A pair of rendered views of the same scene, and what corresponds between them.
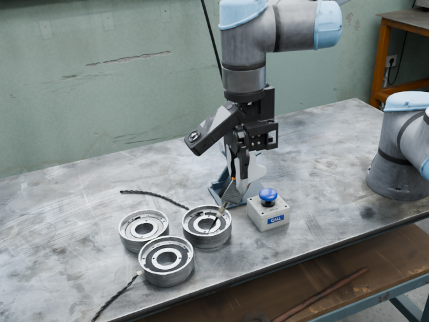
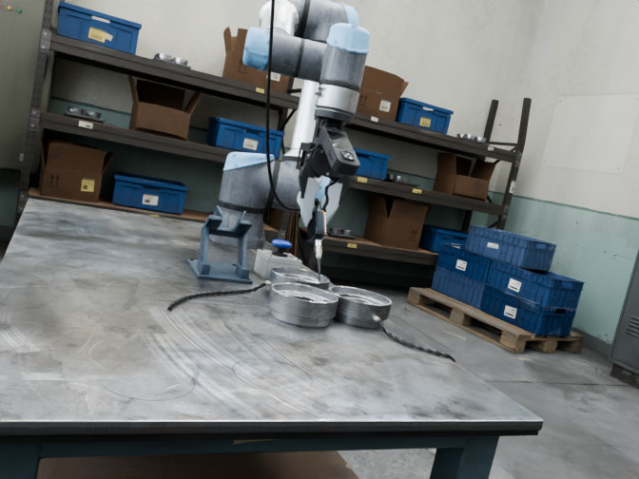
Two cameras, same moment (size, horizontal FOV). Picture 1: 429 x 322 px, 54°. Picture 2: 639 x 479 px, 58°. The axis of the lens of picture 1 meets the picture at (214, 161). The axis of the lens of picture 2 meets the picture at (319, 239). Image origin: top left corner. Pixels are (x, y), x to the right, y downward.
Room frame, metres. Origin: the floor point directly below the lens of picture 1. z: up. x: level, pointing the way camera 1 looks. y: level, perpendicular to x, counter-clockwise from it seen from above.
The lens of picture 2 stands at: (0.77, 1.02, 1.04)
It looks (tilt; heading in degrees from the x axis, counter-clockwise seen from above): 7 degrees down; 265
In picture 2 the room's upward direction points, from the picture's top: 12 degrees clockwise
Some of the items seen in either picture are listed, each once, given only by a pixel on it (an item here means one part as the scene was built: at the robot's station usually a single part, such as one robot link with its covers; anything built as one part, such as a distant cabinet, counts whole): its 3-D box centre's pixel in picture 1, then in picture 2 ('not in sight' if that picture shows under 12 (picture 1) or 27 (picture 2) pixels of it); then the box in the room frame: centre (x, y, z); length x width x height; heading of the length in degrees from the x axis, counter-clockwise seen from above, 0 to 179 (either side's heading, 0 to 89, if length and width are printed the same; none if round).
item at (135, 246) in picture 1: (144, 231); (301, 305); (0.70, 0.16, 0.82); 0.10 x 0.10 x 0.04
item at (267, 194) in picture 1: (268, 200); (280, 252); (0.74, -0.11, 0.85); 0.04 x 0.04 x 0.05
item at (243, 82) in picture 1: (243, 76); (335, 102); (0.70, -0.06, 1.15); 0.08 x 0.08 x 0.05
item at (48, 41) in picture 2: not in sight; (171, 138); (1.62, -3.49, 1.00); 1.92 x 0.57 x 2.00; 20
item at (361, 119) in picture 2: not in sight; (409, 186); (-0.40, -4.22, 1.00); 1.92 x 0.57 x 2.00; 20
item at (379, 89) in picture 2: not in sight; (366, 94); (0.18, -4.00, 1.69); 0.59 x 0.41 x 0.38; 25
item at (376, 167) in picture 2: not in sight; (352, 162); (0.18, -4.01, 1.11); 0.52 x 0.38 x 0.22; 20
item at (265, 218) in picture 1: (270, 209); (277, 264); (0.74, -0.12, 0.82); 0.08 x 0.07 x 0.05; 110
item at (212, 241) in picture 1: (207, 227); (298, 285); (0.70, 0.02, 0.82); 0.10 x 0.10 x 0.04
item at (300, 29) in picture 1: (301, 24); (328, 65); (0.72, -0.16, 1.23); 0.11 x 0.11 x 0.08; 3
